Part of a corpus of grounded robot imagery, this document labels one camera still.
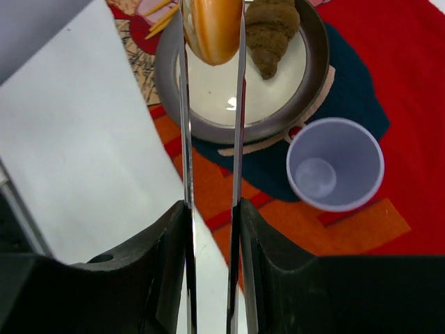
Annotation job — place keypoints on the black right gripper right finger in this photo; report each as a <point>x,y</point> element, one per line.
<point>289,290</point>

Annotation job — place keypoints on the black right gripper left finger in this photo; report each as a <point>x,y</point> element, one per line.
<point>132,288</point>

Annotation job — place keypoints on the metal tongs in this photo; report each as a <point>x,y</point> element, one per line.
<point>213,176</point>

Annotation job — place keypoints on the oval glazed bread roll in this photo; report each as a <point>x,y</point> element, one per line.
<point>212,29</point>

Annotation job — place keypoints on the brown chocolate croissant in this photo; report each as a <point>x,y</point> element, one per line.
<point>270,25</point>

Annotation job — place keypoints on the lilac plastic cup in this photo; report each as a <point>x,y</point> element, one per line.
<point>335,165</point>

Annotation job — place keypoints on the metal plate cream centre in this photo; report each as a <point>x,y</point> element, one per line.
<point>270,105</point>

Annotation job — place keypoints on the red patterned cloth mat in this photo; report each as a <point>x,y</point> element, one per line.
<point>388,58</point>

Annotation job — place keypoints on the wooden chopstick pair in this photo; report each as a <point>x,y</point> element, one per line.
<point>160,24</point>

